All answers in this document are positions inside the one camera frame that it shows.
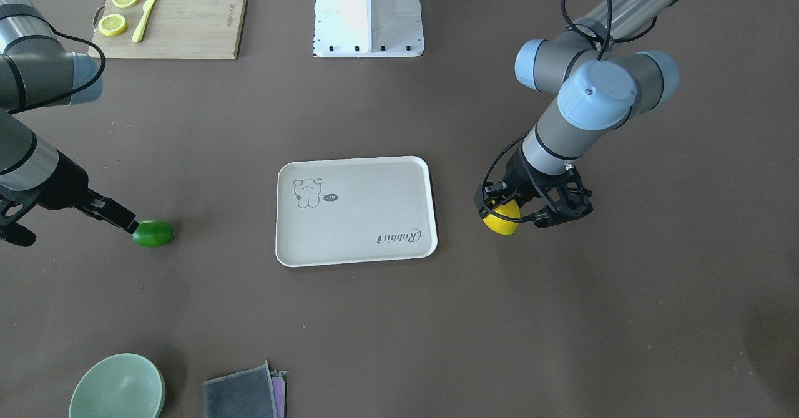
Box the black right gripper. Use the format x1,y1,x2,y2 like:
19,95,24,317
1,152,140,247

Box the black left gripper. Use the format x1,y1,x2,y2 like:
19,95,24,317
472,148,594,228

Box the yellow lemon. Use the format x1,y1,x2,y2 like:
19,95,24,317
482,200,521,236

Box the green lime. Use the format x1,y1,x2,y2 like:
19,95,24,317
132,220,175,248

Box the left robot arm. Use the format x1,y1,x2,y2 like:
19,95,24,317
474,0,679,235

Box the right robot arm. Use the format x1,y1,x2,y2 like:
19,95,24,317
1,0,138,247

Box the beige rabbit tray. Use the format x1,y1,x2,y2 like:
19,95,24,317
276,155,438,268

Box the yellow plastic knife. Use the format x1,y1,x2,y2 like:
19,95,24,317
131,0,157,43

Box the light green bowl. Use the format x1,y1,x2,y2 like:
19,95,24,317
69,353,166,417

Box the lemon slice lower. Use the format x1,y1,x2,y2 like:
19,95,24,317
96,14,128,37

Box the bamboo cutting board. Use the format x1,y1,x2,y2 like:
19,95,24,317
92,0,247,59

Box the grey folded cloth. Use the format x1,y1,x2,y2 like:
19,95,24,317
203,362,276,417

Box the purple cloth under grey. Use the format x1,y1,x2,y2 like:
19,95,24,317
270,370,287,418

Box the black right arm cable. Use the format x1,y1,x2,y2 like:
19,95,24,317
6,28,107,114

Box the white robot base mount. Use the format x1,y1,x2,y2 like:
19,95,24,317
312,0,425,58

